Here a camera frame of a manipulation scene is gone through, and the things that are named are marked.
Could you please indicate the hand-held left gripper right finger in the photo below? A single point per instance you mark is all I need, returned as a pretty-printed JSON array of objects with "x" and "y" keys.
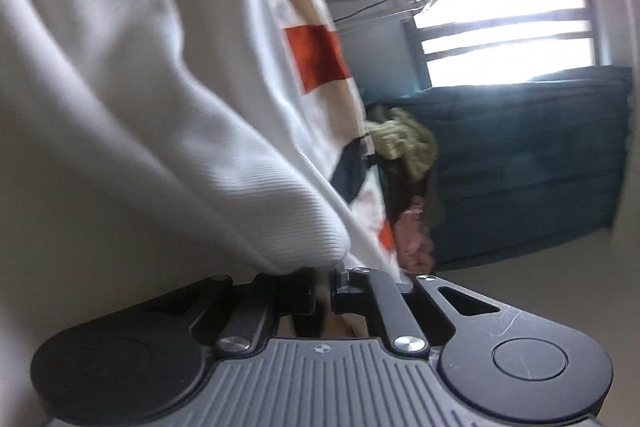
[{"x": 350, "y": 297}]

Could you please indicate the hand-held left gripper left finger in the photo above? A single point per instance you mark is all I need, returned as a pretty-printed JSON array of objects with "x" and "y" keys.
[{"x": 300, "y": 299}]

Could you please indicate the white pants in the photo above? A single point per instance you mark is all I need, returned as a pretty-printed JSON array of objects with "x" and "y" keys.
[{"x": 125, "y": 82}]

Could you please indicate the pink garment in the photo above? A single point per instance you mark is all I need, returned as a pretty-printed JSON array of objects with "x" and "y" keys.
[{"x": 415, "y": 242}]

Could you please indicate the light green knitted blanket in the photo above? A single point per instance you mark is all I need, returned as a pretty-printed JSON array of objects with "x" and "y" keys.
[{"x": 405, "y": 137}]

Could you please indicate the teal blue curtain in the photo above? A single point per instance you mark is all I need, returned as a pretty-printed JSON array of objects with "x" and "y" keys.
[{"x": 525, "y": 157}]

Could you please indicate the striped blanket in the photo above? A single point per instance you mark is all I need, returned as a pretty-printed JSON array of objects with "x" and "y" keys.
[{"x": 315, "y": 57}]

